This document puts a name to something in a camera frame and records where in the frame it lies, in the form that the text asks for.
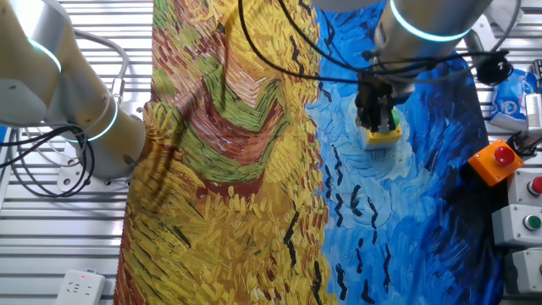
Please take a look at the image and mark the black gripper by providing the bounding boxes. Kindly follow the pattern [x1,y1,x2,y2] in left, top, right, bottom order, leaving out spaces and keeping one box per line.
[354,75,414,133]

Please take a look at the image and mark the yellow box green push button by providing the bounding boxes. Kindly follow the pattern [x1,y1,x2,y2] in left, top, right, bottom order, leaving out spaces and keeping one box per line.
[362,108,404,152]

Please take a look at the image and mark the orange box red button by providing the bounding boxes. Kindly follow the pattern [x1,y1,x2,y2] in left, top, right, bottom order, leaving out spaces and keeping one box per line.
[467,138,525,187]

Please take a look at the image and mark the grey box red button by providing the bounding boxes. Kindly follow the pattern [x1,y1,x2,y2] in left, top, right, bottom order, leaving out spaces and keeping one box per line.
[503,248,542,295]
[506,169,542,208]

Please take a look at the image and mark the grey box green button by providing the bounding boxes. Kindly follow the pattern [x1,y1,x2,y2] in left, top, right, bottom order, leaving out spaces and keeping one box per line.
[491,204,542,248]

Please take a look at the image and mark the blue tissue pack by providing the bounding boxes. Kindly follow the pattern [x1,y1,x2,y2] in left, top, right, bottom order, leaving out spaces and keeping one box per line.
[489,67,539,131]

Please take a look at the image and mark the Van Gogh print cloth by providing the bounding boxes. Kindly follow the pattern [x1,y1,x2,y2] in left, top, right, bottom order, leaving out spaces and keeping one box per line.
[113,0,507,305]

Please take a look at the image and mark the white power strip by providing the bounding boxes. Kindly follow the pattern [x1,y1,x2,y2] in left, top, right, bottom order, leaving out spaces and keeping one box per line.
[54,269,106,305]

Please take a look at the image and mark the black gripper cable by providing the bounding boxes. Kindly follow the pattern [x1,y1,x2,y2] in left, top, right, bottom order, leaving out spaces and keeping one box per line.
[237,0,362,85]
[277,0,482,74]

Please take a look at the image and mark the black coiled cable bundle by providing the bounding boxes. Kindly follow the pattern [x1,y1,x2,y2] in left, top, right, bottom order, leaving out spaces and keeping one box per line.
[476,50,514,86]

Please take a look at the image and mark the silver sensor on black mount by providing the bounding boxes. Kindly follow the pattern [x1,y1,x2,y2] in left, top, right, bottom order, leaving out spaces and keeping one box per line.
[506,126,542,158]

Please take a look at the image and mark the grey cable with metal connector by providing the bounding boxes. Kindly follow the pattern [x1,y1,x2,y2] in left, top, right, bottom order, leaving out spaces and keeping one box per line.
[69,27,130,105]

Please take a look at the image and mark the black base cable bundle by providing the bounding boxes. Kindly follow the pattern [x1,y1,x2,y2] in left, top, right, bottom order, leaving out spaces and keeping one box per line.
[0,122,97,199]

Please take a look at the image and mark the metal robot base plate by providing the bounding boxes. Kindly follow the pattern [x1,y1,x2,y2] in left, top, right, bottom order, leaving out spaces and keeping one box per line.
[56,141,133,192]

